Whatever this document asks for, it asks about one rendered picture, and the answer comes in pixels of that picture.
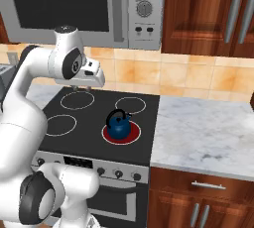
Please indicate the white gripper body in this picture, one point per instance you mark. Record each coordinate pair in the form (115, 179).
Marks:
(84, 80)

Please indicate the black and silver stove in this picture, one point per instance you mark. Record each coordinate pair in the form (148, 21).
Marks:
(99, 139)

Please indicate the silver microwave knob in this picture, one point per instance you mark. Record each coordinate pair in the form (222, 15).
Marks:
(144, 8)

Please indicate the black microwave door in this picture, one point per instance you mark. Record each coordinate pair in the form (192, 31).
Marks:
(59, 0)

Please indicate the white wall socket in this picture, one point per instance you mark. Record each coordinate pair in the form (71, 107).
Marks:
(12, 57)

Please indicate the black stove knob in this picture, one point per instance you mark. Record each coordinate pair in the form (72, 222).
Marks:
(118, 174)
(101, 171)
(136, 176)
(40, 162)

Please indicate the brown wooden cupboard door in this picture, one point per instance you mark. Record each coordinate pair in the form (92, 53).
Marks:
(195, 10)
(249, 45)
(172, 210)
(231, 217)

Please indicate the black oven door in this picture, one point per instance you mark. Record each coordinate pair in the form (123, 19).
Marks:
(112, 205)

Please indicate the brown wooden drawer front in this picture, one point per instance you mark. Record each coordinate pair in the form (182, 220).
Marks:
(172, 180)

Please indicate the blue kettle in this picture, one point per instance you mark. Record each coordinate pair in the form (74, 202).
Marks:
(118, 127)

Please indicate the grey toaster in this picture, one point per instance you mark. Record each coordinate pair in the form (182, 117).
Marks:
(4, 75)

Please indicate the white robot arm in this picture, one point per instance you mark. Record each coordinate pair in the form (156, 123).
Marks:
(20, 129)

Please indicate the silver microwave oven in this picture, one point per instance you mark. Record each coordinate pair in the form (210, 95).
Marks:
(145, 33)

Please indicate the dark brown object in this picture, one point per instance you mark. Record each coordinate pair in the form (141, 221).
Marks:
(252, 100)

